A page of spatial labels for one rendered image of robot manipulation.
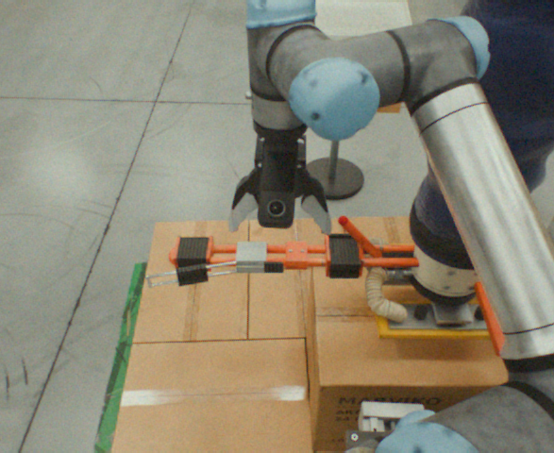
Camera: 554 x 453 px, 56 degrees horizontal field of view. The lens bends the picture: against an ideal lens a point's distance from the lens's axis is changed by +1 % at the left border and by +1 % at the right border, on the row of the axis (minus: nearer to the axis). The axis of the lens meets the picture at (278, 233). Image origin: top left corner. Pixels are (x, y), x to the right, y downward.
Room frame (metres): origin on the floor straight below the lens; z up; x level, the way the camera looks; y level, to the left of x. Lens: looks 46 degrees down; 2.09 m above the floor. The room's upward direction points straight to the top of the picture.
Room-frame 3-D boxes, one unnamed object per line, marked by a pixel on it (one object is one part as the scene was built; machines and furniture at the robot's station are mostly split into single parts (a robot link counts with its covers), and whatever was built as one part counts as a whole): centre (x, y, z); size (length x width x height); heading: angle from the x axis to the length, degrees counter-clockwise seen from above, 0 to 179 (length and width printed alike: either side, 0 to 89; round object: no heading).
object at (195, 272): (0.75, 0.14, 1.18); 0.31 x 0.03 x 0.05; 102
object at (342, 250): (0.81, -0.15, 1.18); 0.10 x 0.08 x 0.06; 0
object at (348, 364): (0.80, -0.40, 0.74); 0.60 x 0.40 x 0.40; 90
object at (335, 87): (0.48, -0.06, 1.82); 0.11 x 0.11 x 0.08; 24
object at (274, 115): (0.56, 0.00, 1.74); 0.08 x 0.08 x 0.05
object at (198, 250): (0.81, 0.20, 1.18); 0.08 x 0.07 x 0.05; 90
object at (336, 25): (2.50, -0.33, 0.82); 0.60 x 0.40 x 0.40; 86
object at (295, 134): (0.57, 0.00, 1.66); 0.09 x 0.08 x 0.12; 178
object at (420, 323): (0.71, -0.40, 1.08); 0.34 x 0.10 x 0.05; 90
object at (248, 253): (0.81, 0.06, 1.18); 0.07 x 0.07 x 0.04; 0
